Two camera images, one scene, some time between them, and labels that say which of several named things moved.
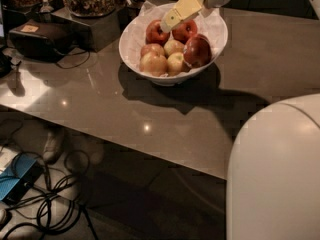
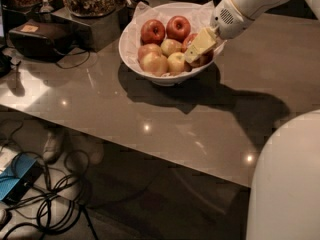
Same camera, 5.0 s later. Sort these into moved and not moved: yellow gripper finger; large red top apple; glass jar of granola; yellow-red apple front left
Moved: yellow gripper finger
Not moved: yellow-red apple front left; glass jar of granola; large red top apple
